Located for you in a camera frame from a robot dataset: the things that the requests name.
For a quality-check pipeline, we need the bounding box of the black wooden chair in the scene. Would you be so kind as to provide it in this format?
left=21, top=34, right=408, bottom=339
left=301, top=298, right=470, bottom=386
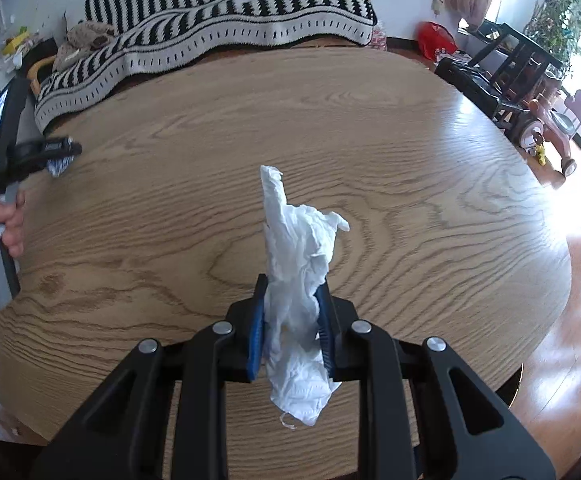
left=435, top=24, right=565, bottom=132

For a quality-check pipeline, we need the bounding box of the pink kids tricycle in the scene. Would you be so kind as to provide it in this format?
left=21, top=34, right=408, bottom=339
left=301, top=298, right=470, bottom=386
left=511, top=86, right=581, bottom=178

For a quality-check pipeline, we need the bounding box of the potted green plant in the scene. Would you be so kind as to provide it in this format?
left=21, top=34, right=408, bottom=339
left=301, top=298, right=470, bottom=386
left=523, top=0, right=581, bottom=78

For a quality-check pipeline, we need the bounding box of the yellow toy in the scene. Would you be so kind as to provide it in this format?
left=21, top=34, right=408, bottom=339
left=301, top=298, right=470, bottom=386
left=527, top=144, right=547, bottom=167

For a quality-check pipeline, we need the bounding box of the white tissue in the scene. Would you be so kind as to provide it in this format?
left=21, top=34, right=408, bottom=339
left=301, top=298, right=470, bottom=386
left=260, top=166, right=350, bottom=429

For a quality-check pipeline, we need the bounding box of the brown plush toy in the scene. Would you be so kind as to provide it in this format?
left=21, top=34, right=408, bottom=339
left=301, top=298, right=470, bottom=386
left=53, top=21, right=116, bottom=72

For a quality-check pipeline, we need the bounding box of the blue white wrapper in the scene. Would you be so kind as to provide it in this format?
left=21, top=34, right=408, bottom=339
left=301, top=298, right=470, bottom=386
left=45, top=156, right=74, bottom=178

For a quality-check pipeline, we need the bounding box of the white red plastic bag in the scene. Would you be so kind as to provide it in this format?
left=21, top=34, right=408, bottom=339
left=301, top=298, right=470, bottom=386
left=368, top=23, right=387, bottom=51

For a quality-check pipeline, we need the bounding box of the black white striped sofa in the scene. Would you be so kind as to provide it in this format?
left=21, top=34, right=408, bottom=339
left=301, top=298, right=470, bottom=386
left=34, top=0, right=377, bottom=129

